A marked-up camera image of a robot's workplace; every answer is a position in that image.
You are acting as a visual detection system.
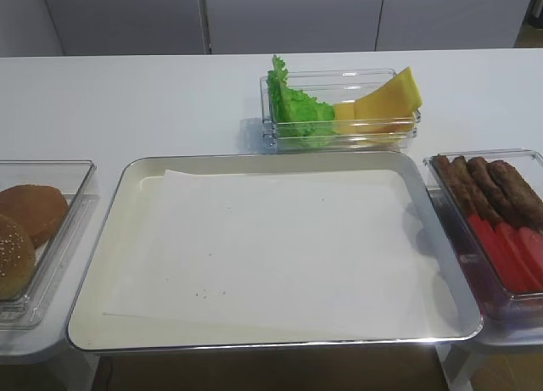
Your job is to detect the clear patty and tomato container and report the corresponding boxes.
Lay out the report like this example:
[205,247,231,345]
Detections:
[424,149,542,320]

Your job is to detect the white parchment paper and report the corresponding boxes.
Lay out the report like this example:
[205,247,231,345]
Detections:
[105,170,462,339]

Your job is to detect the clear bun container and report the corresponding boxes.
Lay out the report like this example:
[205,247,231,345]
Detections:
[1,160,98,330]

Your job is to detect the brown meat patty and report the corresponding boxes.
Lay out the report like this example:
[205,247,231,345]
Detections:
[434,154,479,217]
[452,156,503,226]
[488,160,542,233]
[467,157,528,228]

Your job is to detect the red tomato slice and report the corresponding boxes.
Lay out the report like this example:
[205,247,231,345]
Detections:
[467,215,526,293]
[517,227,542,282]
[483,221,542,293]
[495,222,542,293]

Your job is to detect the plain brown bun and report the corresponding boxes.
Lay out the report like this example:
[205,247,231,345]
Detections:
[1,184,69,249]

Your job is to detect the silver metal tray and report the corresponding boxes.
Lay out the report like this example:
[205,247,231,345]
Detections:
[67,151,483,353]

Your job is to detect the brown meat patty leftmost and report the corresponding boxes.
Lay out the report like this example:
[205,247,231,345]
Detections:
[434,154,479,217]

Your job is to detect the green lettuce leaves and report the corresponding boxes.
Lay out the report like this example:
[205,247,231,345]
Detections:
[266,54,337,152]

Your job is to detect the brown meat patty front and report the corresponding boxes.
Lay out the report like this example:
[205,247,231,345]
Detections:
[488,160,542,233]

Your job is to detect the red tomato slice leftmost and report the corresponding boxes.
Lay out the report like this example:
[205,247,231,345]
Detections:
[467,215,526,293]

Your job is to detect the small yellow cheese slice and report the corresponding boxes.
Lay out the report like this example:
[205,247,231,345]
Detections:
[333,102,356,135]

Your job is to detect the clear lettuce and cheese container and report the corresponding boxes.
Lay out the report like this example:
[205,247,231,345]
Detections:
[260,69,421,154]

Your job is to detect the sesame seed bun top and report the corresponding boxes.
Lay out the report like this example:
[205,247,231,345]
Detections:
[0,215,36,301]

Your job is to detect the red tomato slice front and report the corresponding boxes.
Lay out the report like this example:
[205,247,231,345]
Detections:
[517,227,542,282]

